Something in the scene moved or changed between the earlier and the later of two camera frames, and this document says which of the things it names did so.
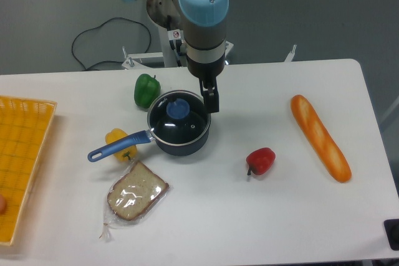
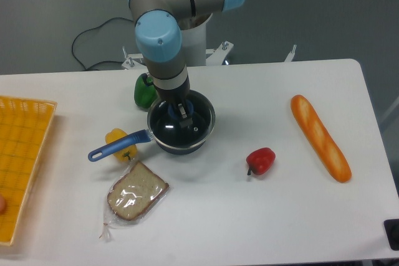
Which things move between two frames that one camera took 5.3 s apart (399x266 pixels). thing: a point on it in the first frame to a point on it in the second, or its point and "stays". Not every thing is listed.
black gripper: (207, 73) to (176, 96)
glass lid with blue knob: (178, 118) stays
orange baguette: (311, 126) stays
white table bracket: (291, 55) stays
